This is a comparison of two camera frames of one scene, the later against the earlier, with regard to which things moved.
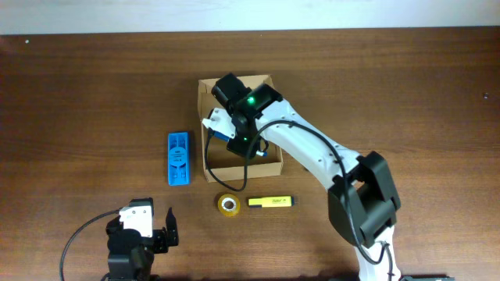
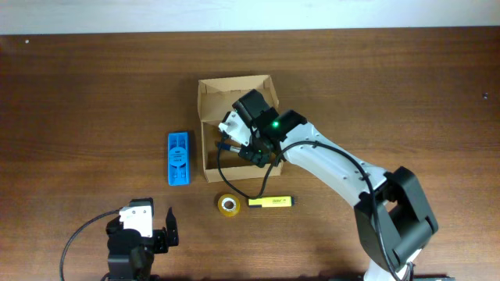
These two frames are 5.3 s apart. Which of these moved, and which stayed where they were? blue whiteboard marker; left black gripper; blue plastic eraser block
Moved: blue whiteboard marker
Stayed: left black gripper; blue plastic eraser block
